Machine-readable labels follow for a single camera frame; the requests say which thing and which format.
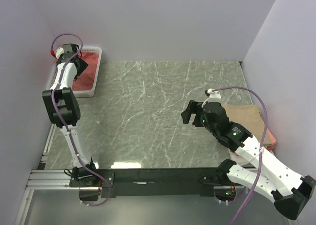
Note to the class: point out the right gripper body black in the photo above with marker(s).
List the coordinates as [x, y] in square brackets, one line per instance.
[197, 109]

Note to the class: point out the red t-shirt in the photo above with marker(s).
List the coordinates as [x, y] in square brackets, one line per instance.
[86, 80]

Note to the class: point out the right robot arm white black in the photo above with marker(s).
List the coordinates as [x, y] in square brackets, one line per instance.
[286, 189]

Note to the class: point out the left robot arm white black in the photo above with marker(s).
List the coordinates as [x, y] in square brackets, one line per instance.
[64, 111]

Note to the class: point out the white plastic basket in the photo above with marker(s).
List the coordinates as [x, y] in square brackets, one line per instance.
[90, 93]

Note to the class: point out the folded tan t-shirt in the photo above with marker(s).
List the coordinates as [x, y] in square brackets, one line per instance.
[248, 116]

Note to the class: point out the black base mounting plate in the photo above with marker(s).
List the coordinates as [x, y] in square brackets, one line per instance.
[150, 182]

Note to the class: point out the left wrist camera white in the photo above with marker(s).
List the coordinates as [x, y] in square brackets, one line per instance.
[57, 53]

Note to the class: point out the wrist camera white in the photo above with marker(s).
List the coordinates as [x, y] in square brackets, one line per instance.
[212, 94]
[57, 53]

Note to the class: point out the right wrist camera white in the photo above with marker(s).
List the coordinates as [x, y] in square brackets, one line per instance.
[212, 94]

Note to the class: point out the aluminium rail frame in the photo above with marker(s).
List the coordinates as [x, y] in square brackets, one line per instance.
[41, 179]

